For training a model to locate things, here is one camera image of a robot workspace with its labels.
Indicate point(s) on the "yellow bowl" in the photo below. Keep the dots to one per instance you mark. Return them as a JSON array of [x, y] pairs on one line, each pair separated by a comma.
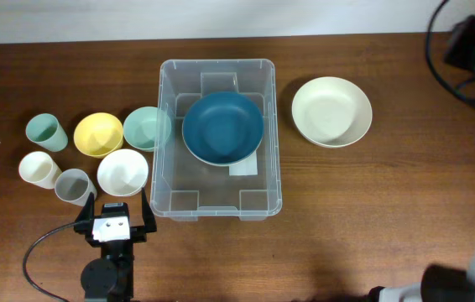
[[98, 134]]

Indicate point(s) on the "green bowl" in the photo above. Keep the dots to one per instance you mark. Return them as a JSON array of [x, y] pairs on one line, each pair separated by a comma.
[[145, 126]]

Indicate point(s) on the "clear plastic storage container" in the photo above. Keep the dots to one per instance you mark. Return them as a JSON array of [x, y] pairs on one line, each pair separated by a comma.
[[183, 188]]

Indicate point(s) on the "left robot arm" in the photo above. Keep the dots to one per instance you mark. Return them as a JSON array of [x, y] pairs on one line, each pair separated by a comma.
[[110, 277]]

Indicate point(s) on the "white cup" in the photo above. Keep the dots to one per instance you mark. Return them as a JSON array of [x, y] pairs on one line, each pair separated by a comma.
[[38, 168]]

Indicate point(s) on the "grey translucent cup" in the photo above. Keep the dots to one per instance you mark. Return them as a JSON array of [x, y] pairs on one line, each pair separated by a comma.
[[74, 186]]

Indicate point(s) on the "white label in container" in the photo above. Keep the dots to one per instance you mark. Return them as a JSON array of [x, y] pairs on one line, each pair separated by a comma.
[[246, 167]]

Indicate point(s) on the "green cup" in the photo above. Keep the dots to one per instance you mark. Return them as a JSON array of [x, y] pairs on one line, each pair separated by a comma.
[[45, 130]]

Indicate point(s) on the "white bowl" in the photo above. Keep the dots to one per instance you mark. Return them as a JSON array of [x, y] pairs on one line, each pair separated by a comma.
[[123, 173]]

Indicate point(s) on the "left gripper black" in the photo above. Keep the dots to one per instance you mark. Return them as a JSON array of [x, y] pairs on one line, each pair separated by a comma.
[[138, 233]]

